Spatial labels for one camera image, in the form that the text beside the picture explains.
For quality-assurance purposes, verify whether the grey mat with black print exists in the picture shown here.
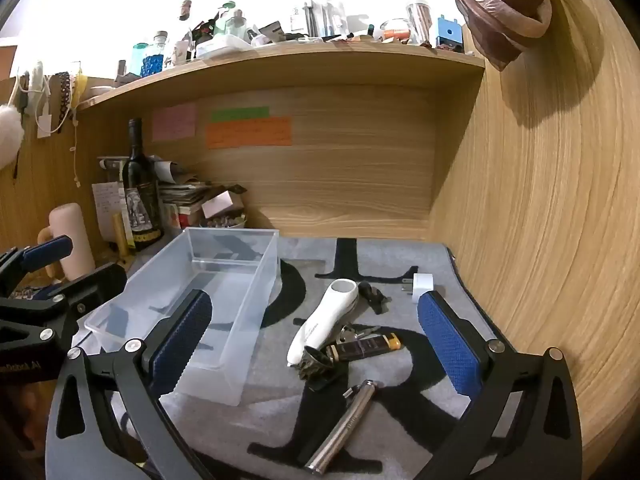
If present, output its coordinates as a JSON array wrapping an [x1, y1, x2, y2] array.
[[45, 237, 506, 480]]

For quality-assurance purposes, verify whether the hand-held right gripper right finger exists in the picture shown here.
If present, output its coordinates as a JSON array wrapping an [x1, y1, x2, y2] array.
[[417, 290, 583, 480]]

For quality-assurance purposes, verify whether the clear pen holder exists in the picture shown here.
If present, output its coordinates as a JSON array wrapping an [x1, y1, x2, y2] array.
[[292, 0, 348, 38]]

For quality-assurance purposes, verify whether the white fluffy ball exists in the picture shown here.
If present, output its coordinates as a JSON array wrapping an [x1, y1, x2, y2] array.
[[0, 104, 25, 170]]

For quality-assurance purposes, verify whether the white hanging cable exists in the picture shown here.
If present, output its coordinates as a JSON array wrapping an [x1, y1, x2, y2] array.
[[70, 62, 83, 188]]

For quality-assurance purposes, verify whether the rolled newspaper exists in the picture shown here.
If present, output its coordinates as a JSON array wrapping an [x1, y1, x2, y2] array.
[[97, 156, 176, 181]]

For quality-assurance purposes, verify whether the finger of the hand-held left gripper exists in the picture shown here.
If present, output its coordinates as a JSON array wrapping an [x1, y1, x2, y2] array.
[[0, 235, 75, 296], [0, 261, 128, 347]]

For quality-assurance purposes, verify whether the white flat box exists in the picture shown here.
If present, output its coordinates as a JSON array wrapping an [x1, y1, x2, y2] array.
[[195, 35, 251, 58]]

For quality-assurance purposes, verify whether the beige rounded cylinder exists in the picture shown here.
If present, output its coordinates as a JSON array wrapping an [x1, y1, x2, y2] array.
[[39, 203, 96, 281]]

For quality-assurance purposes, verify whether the white handheld massager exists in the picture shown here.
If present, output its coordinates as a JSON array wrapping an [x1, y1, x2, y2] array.
[[286, 278, 360, 366]]

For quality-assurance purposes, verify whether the stack of books and papers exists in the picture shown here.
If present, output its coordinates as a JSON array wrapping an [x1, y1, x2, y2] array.
[[157, 160, 246, 231]]

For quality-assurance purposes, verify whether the clear glass jar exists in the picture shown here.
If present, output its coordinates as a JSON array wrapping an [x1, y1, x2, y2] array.
[[406, 0, 433, 46]]

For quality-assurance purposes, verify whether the bowl of small stones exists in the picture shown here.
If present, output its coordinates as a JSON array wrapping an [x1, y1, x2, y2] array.
[[199, 215, 247, 231]]

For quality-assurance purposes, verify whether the blue small box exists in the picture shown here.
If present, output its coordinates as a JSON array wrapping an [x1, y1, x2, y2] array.
[[436, 16, 462, 51]]

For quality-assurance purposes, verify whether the small silver keychain tool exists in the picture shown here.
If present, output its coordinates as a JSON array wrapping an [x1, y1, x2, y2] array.
[[340, 325, 381, 341]]

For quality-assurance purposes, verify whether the small black clip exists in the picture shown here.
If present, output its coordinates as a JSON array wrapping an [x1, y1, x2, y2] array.
[[359, 282, 391, 315]]

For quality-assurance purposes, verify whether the pink sticky note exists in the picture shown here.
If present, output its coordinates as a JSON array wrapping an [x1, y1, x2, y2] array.
[[151, 104, 197, 142]]

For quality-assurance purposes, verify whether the blue patterned bottle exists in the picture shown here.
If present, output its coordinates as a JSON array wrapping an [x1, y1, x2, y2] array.
[[140, 31, 168, 78]]

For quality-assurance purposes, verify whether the white fruit print carton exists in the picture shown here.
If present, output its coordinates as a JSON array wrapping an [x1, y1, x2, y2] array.
[[162, 203, 201, 231]]

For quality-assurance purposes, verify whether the dark wine bottle elephant label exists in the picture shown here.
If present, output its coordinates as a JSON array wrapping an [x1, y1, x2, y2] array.
[[121, 118, 163, 251]]

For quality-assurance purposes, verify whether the black studded hair clip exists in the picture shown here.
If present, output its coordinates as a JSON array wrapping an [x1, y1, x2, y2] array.
[[297, 345, 346, 392]]

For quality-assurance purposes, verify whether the striped hanging cloth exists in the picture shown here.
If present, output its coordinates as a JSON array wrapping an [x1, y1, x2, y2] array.
[[446, 0, 553, 72]]

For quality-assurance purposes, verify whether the orange sticky note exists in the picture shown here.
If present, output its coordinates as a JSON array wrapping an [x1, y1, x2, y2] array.
[[206, 116, 293, 150]]

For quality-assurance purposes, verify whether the green sticky note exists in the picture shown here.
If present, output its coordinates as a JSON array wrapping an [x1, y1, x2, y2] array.
[[210, 106, 270, 122]]

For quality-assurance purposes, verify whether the black gold cylindrical lighter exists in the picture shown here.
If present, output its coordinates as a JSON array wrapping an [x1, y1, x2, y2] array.
[[326, 336, 402, 362]]

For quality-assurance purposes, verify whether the white charger plug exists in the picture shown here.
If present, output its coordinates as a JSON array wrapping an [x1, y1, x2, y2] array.
[[401, 273, 435, 305]]

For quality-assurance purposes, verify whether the white card box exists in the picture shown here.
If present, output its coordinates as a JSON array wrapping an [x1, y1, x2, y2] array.
[[201, 191, 236, 216]]

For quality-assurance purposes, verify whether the clear plastic storage box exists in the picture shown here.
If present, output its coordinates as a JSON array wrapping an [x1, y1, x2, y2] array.
[[84, 227, 280, 407]]

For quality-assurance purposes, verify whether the white handwritten note paper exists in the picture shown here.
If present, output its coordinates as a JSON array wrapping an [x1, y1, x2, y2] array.
[[91, 181, 126, 243]]

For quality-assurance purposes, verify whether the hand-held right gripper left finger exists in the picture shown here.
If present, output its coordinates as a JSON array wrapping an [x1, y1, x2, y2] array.
[[47, 289, 213, 480]]

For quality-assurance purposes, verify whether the silver metal flashlight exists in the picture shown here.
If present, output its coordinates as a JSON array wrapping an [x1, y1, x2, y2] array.
[[305, 380, 382, 476]]

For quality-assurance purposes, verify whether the wooden shelf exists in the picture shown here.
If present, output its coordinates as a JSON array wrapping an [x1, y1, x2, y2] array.
[[75, 42, 487, 111]]

